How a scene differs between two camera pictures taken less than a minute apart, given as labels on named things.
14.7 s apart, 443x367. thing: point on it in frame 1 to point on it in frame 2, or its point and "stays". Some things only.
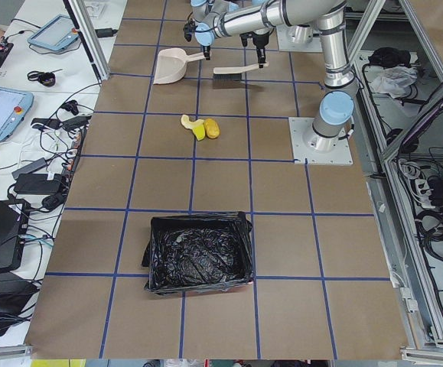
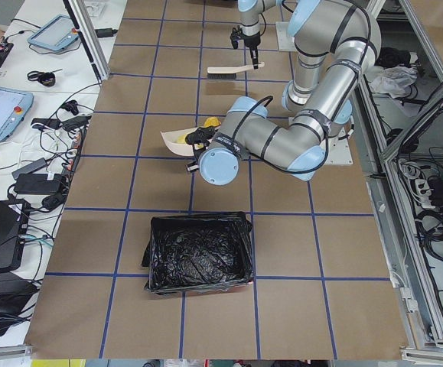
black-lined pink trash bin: (195, 252) stays
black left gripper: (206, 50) to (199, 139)
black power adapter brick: (37, 183) stays
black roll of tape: (47, 79) stays
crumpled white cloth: (392, 79) stays
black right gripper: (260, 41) to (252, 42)
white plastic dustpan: (171, 64) to (175, 141)
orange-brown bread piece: (212, 128) stays
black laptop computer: (1, 228) stays
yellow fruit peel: (197, 127) to (181, 139)
